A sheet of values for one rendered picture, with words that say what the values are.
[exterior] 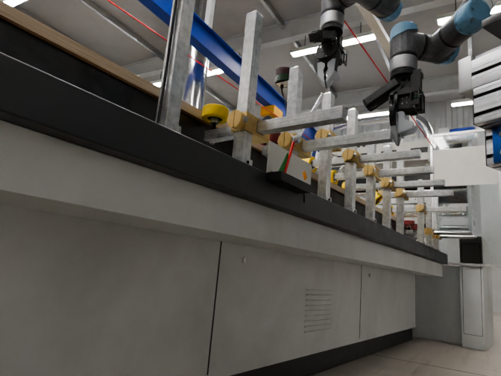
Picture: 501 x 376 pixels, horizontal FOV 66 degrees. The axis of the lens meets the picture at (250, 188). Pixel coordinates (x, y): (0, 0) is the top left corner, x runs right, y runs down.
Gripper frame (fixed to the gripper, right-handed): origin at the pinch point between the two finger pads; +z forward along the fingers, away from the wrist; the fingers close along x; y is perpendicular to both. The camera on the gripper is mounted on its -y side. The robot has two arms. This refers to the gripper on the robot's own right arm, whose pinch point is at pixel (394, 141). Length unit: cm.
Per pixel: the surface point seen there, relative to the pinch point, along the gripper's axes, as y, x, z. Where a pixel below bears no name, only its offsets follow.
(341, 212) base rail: -27.2, 28.2, 15.1
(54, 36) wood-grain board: -50, -72, -6
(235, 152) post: -31.7, -30.7, 9.1
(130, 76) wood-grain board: -50, -53, -6
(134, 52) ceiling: -682, 362, -418
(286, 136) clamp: -30.4, -8.5, -2.6
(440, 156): -32, 247, -72
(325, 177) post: -29.9, 19.3, 3.5
